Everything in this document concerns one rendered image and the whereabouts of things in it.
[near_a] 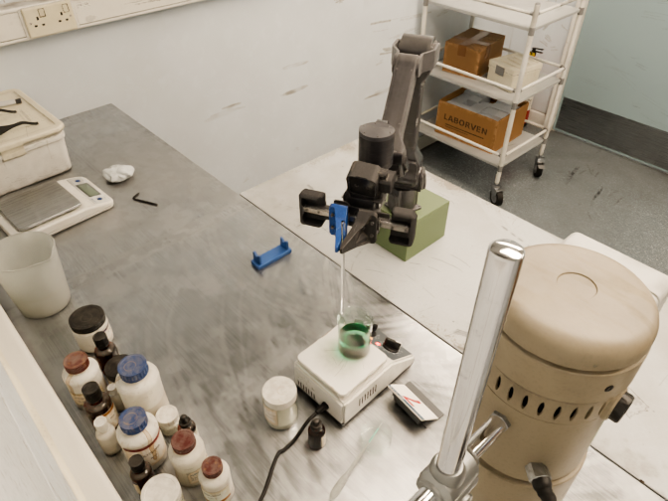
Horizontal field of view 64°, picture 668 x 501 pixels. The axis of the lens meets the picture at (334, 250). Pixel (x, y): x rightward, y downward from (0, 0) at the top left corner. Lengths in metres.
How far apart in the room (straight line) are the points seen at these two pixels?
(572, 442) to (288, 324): 0.81
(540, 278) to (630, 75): 3.42
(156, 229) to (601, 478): 1.11
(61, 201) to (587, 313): 1.39
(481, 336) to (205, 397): 0.85
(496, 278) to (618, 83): 3.58
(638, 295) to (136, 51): 1.98
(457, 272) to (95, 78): 1.44
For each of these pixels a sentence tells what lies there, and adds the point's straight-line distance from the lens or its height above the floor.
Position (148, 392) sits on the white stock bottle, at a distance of 0.98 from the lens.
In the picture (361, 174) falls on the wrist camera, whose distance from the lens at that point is 0.80.
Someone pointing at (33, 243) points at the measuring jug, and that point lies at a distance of 1.32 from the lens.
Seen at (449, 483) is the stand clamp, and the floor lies 1.43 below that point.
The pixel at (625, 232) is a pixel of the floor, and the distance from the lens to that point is 3.22.
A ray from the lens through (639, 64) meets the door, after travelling 3.73.
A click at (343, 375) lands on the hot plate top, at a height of 0.99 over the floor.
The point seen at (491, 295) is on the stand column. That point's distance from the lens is 0.24.
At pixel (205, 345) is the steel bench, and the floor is 0.90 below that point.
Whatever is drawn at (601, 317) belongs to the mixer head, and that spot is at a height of 1.52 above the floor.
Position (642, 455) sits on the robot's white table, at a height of 0.90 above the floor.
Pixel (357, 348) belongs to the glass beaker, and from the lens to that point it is 0.94.
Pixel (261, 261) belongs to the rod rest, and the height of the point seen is 0.91.
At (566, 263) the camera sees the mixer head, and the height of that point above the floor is 1.52.
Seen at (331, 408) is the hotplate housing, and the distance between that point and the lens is 0.98.
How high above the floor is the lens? 1.75
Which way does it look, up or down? 40 degrees down
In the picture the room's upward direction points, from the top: straight up
